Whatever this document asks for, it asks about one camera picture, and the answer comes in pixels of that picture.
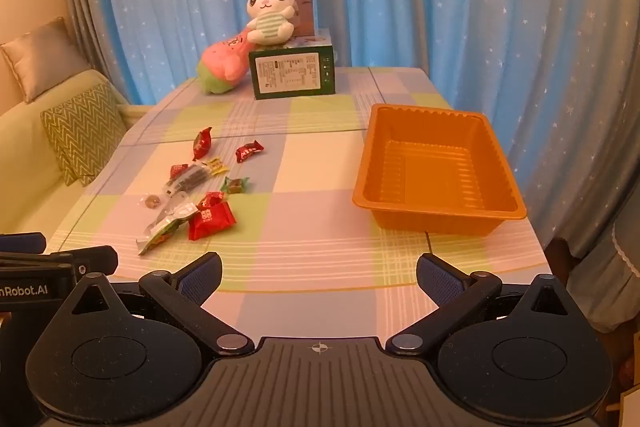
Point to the small red candy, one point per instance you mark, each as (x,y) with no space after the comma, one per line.
(210,199)
(178,170)

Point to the grey lace-trimmed cover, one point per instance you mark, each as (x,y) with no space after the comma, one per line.
(620,287)

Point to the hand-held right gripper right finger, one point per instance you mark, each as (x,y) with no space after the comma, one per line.
(440,279)

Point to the green candy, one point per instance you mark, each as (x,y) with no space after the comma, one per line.
(235,185)

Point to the green cardboard box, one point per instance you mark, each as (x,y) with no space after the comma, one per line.
(290,74)

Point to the plaid tablecloth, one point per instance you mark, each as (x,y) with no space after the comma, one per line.
(310,217)

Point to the dark long snack packet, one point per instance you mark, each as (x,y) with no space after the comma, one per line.
(189,180)

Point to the yellow candy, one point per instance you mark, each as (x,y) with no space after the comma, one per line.
(217,166)

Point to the orange plastic tray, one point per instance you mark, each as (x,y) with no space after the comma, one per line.
(440,172)

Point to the pink and green plush toy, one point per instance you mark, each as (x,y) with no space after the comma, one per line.
(225,59)

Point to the white snack packet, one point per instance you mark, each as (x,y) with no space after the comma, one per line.
(172,214)

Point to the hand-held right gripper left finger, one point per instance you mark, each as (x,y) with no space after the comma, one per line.
(200,279)

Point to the white plush rabbit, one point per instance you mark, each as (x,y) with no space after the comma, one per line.
(270,2)

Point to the beige cushion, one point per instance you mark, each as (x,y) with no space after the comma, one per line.
(45,57)

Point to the green zigzag cushion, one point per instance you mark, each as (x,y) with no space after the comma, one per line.
(82,132)

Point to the red twist-wrapped candy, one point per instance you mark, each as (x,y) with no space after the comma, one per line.
(249,151)

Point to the red packet with picture label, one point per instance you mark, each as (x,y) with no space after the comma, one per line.
(202,143)

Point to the tall beige printed box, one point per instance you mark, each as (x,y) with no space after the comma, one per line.
(306,7)

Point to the clear round candy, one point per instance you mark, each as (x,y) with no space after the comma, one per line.
(150,201)

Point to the green snack packet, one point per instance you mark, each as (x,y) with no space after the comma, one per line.
(159,238)

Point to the light green sofa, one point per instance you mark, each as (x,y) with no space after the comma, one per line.
(30,147)

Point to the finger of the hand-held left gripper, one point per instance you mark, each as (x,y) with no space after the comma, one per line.
(22,242)
(95,262)

